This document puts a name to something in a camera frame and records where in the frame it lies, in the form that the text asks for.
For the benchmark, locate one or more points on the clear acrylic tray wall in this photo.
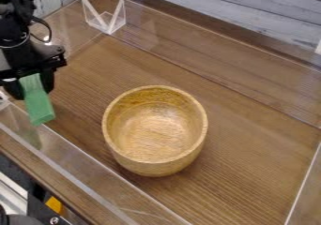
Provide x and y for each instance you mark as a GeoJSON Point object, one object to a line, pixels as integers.
{"type": "Point", "coordinates": [94, 192]}

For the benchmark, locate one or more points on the black device with yellow label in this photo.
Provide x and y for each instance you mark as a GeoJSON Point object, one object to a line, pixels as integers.
{"type": "Point", "coordinates": [39, 209]}

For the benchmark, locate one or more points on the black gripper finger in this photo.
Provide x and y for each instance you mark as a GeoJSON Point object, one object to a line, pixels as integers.
{"type": "Point", "coordinates": [14, 88]}
{"type": "Point", "coordinates": [48, 80]}

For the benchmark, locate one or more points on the clear acrylic corner bracket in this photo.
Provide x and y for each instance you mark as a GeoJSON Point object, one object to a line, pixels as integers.
{"type": "Point", "coordinates": [106, 22]}

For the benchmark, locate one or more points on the brown wooden bowl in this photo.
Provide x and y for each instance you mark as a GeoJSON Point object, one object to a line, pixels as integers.
{"type": "Point", "coordinates": [156, 126]}

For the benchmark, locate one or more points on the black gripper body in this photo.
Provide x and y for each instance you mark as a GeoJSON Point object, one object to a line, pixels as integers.
{"type": "Point", "coordinates": [23, 59]}

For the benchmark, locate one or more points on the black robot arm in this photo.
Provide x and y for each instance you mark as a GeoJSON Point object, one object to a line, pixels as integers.
{"type": "Point", "coordinates": [21, 25]}

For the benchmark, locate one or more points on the green rectangular block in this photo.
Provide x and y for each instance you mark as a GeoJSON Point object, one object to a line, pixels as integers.
{"type": "Point", "coordinates": [37, 99]}

